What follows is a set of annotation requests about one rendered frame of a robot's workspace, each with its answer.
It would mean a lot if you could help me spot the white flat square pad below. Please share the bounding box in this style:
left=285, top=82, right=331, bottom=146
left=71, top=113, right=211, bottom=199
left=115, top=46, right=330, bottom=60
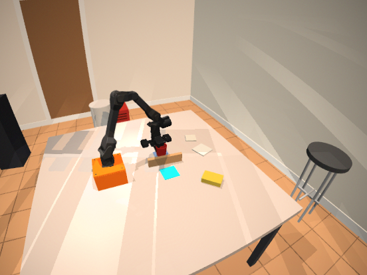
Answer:
left=192, top=143, right=212, bottom=156

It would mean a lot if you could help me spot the yellow rectangular block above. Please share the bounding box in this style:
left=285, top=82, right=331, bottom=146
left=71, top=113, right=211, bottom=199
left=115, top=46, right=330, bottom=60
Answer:
left=201, top=170, right=224, bottom=187

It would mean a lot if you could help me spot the dark red cup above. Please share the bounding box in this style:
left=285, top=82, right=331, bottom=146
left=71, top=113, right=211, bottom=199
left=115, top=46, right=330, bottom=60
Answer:
left=156, top=144, right=167, bottom=157

